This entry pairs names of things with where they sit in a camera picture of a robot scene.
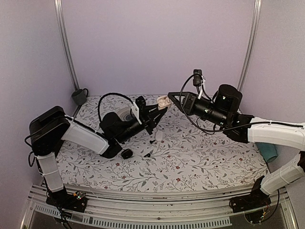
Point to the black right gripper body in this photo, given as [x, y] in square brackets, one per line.
[189, 109]

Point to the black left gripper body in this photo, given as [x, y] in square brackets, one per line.
[146, 121]

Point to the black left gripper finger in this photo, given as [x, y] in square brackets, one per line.
[157, 115]
[151, 109]

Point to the cream earbud charging case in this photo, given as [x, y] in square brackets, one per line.
[163, 102]

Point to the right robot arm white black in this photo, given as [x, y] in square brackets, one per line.
[248, 129]

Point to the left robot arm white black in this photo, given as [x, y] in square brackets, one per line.
[53, 126]

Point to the white oval earbud case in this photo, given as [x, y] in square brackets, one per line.
[159, 136]

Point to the black open earbud case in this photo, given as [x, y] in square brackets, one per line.
[127, 153]

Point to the grey swirl ceramic plate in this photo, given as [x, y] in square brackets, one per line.
[125, 114]

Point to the grey mug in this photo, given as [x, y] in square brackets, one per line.
[80, 96]

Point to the teal cup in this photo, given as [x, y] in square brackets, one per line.
[268, 151]

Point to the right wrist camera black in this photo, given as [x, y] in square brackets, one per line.
[199, 82]

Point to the aluminium front rail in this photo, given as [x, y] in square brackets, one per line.
[208, 209]

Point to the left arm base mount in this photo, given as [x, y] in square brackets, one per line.
[61, 199]

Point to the right aluminium frame post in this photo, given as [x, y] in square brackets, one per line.
[250, 45]

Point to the aluminium frame post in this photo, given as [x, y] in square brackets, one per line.
[250, 45]
[65, 42]

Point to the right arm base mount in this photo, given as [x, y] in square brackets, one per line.
[249, 202]

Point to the left aluminium frame post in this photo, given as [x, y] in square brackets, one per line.
[65, 42]

